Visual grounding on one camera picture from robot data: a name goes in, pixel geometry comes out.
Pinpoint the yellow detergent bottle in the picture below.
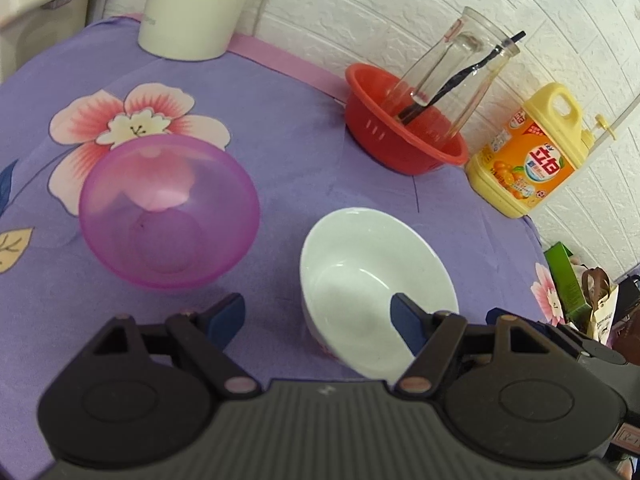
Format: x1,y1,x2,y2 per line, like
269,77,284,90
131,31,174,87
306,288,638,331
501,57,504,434
465,82,614,219

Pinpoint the white thermos jug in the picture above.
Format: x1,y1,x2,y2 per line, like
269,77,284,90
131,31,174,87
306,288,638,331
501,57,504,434
137,0,282,61

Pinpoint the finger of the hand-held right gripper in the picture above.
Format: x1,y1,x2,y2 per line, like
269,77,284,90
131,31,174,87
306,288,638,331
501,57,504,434
486,307,593,357

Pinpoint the white wall pipe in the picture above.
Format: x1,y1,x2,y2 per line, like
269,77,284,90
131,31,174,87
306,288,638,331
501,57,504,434
590,105,640,138

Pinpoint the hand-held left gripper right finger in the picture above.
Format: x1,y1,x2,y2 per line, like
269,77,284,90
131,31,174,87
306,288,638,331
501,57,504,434
390,292,568,396

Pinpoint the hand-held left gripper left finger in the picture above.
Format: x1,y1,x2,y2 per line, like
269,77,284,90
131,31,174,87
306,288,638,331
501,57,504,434
92,292,263,396

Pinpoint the black straw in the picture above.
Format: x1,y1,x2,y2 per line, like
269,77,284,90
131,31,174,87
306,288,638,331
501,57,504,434
400,31,526,124

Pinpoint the red plastic colander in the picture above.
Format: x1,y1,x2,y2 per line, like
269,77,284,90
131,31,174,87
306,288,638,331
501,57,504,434
345,62,470,176

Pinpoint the green box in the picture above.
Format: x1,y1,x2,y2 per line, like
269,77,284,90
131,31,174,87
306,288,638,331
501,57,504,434
544,242,592,326

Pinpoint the clear glass carafe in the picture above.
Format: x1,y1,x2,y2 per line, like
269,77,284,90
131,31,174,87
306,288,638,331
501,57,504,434
395,6,521,146

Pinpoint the translucent purple plastic bowl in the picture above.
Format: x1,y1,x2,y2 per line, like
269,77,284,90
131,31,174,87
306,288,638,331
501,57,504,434
78,134,261,291

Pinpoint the white red-patterned bowl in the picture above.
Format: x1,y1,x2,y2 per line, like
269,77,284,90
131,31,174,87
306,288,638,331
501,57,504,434
300,207,460,378

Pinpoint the beige paper bag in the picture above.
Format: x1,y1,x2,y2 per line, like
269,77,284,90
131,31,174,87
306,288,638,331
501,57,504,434
580,267,622,347

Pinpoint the white water dispenser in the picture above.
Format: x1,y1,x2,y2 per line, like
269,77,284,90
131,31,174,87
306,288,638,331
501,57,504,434
0,0,121,83

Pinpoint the purple floral tablecloth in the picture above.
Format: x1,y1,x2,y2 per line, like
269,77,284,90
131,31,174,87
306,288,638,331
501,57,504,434
0,12,563,478

